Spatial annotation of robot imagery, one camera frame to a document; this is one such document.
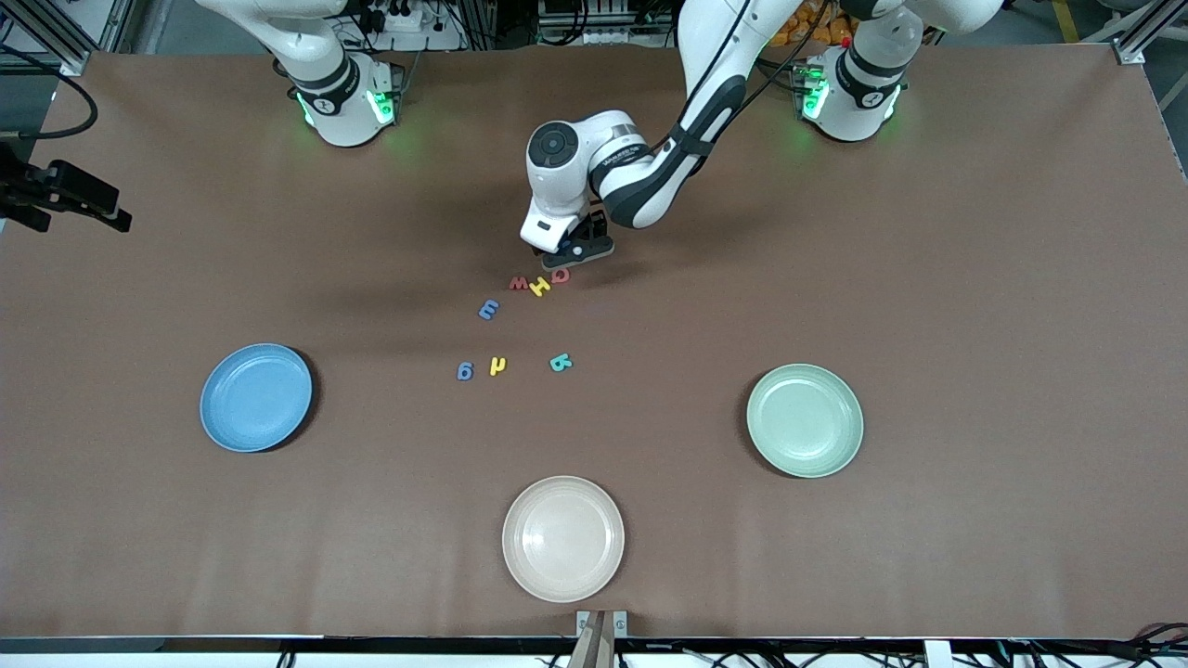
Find grey equipment rack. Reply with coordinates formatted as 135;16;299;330
536;0;678;47

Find white power strip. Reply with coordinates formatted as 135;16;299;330
357;5;465;52

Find blue plate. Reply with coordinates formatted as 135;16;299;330
200;343;315;454

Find pale green plate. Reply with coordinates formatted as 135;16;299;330
746;363;865;480

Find orange packets pile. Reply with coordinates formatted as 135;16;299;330
780;0;859;47

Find beige plate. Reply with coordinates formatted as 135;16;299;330
502;476;626;604

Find brown table cover sheet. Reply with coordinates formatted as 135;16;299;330
0;42;1188;641

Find aluminium frame profile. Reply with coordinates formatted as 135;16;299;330
1081;0;1188;66
0;0;103;77

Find brown post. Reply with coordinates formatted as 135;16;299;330
568;612;615;668

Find black cable bundle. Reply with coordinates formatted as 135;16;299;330
1002;622;1188;668

